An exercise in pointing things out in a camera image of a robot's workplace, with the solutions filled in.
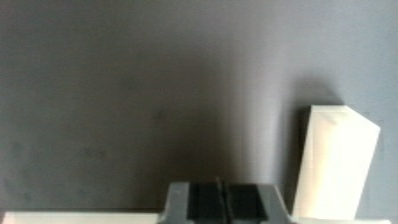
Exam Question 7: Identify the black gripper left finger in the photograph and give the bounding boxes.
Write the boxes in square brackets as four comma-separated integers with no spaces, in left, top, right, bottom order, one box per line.
[158,182,223,224]

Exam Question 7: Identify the white U-shaped fence frame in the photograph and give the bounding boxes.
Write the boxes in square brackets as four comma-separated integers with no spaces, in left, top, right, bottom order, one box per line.
[0,105,390,224]

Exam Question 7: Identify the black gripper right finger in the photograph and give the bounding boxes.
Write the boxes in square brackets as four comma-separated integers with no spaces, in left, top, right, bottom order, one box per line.
[225,184,291,224]

